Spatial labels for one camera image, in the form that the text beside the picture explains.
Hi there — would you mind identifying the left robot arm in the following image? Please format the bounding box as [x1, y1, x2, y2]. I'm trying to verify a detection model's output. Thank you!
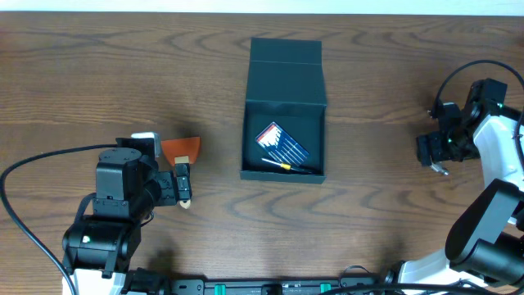
[62, 147, 192, 294]

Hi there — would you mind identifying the yellow black handled screwdriver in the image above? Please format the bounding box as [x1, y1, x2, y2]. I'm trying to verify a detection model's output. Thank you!
[261, 157, 315, 175]

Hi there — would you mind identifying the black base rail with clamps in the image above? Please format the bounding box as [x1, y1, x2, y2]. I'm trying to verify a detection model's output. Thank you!
[120, 265, 398, 295]

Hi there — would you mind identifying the orange scraper with wooden handle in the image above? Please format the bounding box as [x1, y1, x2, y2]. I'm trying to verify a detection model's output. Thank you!
[161, 137, 201, 209]

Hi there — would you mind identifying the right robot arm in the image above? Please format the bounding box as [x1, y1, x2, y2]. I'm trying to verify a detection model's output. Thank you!
[385, 79, 523, 288]

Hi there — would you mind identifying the red black handled hammer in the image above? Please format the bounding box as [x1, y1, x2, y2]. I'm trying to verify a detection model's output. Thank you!
[430, 162, 449, 175]

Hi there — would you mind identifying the dark green open gift box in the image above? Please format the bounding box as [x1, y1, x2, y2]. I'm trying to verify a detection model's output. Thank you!
[240, 38, 328, 184]

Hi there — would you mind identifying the clear precision screwdriver set case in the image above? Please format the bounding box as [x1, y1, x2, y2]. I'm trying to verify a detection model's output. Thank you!
[255, 122, 309, 166]

